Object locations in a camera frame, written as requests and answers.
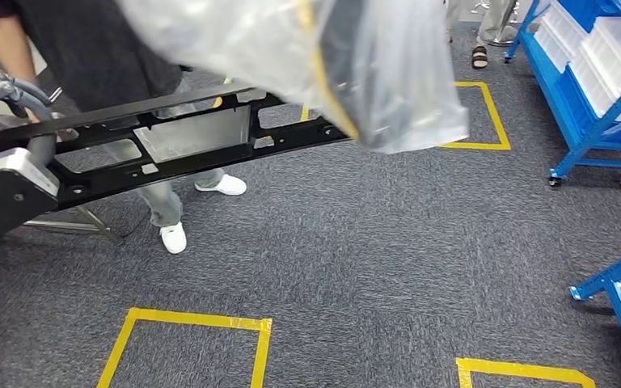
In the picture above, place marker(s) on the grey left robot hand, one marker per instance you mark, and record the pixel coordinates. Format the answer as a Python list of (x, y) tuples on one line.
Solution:
[(0, 85)]

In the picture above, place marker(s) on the long black plastic part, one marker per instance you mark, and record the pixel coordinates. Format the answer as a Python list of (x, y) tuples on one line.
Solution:
[(198, 155)]

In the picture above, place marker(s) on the person's forearm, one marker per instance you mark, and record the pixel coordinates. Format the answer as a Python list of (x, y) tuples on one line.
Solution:
[(10, 53)]

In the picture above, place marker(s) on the person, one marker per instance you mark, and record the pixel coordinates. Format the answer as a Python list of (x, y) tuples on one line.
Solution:
[(101, 48), (482, 21)]

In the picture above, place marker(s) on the yellow floor tape square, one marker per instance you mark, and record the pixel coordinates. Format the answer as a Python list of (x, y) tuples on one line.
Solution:
[(259, 353)]

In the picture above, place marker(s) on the white wrist camera black mount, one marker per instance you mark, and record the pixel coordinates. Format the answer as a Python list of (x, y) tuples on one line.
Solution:
[(5, 198)]

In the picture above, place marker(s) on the chrome stanchion post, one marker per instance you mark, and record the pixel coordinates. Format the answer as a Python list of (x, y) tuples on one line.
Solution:
[(503, 32)]

